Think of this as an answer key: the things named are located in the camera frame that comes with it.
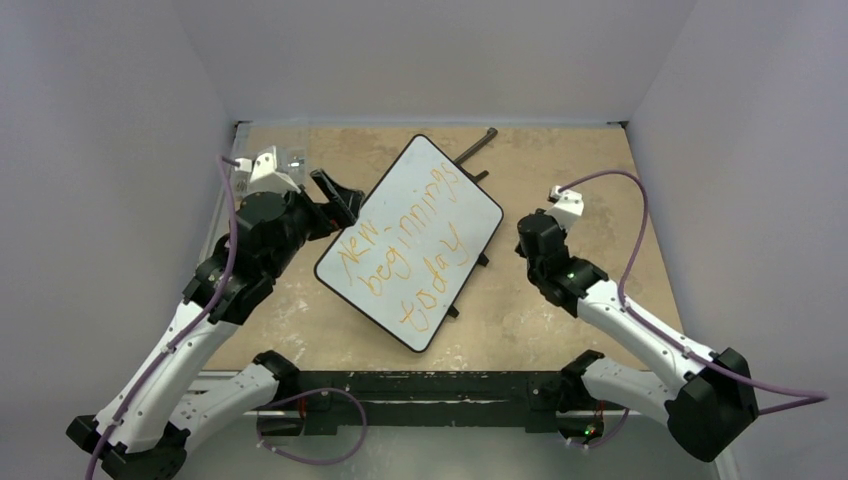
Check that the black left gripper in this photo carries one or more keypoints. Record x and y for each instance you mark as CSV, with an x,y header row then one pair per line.
x,y
326,218

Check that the white whiteboard black frame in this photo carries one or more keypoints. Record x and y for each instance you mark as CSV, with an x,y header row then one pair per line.
x,y
420,233

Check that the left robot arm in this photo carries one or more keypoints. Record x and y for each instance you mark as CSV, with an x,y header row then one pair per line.
x,y
148,430

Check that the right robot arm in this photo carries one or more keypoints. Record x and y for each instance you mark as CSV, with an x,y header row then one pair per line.
x,y
702,397

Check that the clear plastic screw box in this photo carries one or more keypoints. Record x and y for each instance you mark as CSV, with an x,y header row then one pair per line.
x,y
296,164

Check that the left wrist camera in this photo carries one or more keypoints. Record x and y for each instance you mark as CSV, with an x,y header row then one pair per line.
x,y
263,172

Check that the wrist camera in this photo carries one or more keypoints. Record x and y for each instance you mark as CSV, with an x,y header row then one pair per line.
x,y
566,208
263,172

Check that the black metal crank handle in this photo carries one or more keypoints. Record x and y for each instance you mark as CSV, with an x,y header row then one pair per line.
x,y
472,150

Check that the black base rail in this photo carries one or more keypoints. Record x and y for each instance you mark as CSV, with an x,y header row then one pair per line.
x,y
534,401

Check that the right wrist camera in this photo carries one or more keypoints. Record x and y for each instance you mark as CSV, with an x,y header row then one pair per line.
x,y
566,208

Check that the aluminium frame rail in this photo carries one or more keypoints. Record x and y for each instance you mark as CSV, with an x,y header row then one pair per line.
x,y
213,402

